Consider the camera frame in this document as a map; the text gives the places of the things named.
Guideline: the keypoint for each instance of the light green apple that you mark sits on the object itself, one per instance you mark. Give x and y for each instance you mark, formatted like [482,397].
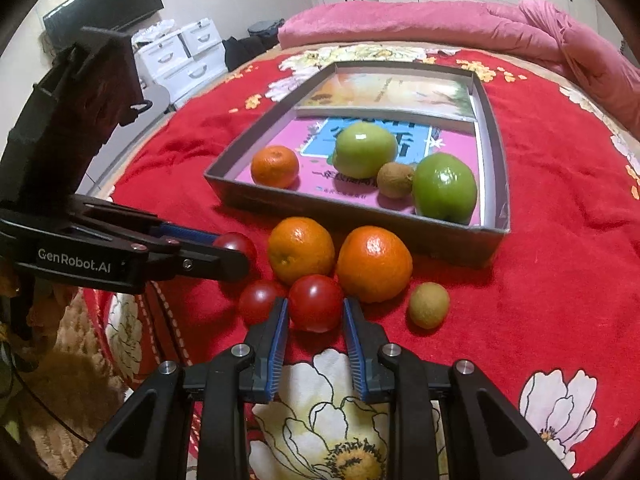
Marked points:
[361,149]

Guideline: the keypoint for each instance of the black clothes pile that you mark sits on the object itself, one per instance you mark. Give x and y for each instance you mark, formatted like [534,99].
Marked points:
[240,51]

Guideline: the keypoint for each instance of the black wall television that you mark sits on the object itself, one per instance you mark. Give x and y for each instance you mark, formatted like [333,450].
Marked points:
[63,23]

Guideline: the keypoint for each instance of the grey stool with clothes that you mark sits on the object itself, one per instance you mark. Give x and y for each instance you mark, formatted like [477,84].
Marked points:
[266,29]

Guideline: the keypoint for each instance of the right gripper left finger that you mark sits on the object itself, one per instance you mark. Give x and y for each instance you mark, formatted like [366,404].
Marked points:
[149,436]

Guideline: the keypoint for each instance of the beige bed sheet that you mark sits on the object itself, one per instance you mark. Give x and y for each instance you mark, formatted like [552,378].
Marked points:
[107,344]

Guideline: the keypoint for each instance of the red floral blanket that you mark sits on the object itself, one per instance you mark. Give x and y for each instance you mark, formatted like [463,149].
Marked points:
[553,321]

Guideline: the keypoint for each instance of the red cherry tomato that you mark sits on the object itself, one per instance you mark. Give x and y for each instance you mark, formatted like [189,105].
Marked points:
[315,303]
[257,299]
[240,243]

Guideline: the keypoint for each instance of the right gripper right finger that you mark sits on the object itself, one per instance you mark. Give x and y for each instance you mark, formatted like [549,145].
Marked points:
[452,415]

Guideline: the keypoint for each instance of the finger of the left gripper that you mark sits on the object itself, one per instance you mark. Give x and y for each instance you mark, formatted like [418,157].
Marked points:
[181,258]
[185,234]

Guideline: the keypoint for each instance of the small brown kiwi fruit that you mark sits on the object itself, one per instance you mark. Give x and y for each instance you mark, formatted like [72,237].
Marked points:
[429,305]

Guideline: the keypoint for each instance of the sunflower cover book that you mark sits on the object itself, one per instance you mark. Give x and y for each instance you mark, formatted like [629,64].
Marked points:
[358,92]

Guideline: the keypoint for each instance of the pink quilt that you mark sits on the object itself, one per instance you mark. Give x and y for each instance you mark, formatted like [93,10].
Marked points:
[533,29]

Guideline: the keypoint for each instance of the grey shallow cardboard box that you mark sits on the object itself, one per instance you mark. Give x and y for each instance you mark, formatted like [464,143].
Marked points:
[468,245]

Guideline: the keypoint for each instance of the white drawer cabinet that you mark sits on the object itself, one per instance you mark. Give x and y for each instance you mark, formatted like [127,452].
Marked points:
[184,62]

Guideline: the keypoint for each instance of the pink chinese workbook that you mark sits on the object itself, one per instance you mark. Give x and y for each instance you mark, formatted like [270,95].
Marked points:
[313,140]

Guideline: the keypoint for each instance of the large orange mandarin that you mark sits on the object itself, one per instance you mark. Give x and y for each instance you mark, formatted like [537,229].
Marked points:
[276,166]

